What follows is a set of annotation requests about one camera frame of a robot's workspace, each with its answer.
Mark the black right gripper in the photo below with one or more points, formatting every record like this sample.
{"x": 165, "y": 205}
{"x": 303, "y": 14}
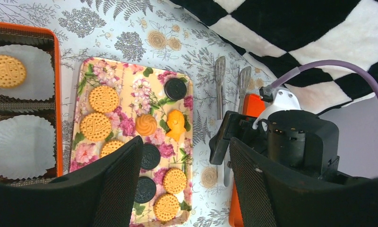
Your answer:
{"x": 296, "y": 139}

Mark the round tan biscuit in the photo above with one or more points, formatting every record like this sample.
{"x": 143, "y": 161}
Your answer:
{"x": 110, "y": 147}
{"x": 166, "y": 207}
{"x": 104, "y": 99}
{"x": 95, "y": 127}
{"x": 174, "y": 181}
{"x": 12, "y": 72}

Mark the floral table mat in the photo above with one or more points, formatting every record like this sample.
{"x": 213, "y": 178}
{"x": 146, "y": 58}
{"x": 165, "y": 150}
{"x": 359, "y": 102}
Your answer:
{"x": 135, "y": 47}

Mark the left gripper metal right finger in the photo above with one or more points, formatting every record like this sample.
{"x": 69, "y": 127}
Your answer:
{"x": 272, "y": 195}

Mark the orange fish shaped cookie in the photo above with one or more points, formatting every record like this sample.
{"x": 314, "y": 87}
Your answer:
{"x": 175, "y": 122}

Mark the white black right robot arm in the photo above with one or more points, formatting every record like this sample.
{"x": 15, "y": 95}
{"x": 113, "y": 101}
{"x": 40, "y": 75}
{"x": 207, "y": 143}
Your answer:
{"x": 281, "y": 99}

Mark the black sandwich cookie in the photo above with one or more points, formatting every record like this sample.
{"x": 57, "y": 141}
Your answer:
{"x": 175, "y": 89}
{"x": 150, "y": 157}
{"x": 145, "y": 191}

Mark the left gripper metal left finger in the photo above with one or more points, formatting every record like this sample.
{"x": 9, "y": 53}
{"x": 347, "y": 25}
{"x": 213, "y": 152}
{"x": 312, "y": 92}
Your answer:
{"x": 101, "y": 194}

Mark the black white checkered pillow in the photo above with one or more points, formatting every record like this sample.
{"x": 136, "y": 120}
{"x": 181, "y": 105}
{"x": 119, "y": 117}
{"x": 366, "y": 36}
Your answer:
{"x": 279, "y": 35}

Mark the round swirl butter cookie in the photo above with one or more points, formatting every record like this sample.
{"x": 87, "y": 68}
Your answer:
{"x": 146, "y": 125}

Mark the white paper cupcake liner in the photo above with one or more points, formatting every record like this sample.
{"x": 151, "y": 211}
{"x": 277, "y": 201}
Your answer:
{"x": 26, "y": 147}
{"x": 39, "y": 82}

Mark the orange box lid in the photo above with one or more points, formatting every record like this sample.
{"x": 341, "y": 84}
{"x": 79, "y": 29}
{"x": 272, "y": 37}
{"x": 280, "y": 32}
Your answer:
{"x": 253, "y": 106}

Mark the orange compartment cookie box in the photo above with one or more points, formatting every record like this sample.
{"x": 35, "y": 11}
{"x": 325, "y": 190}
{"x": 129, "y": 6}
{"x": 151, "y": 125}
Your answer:
{"x": 47, "y": 41}

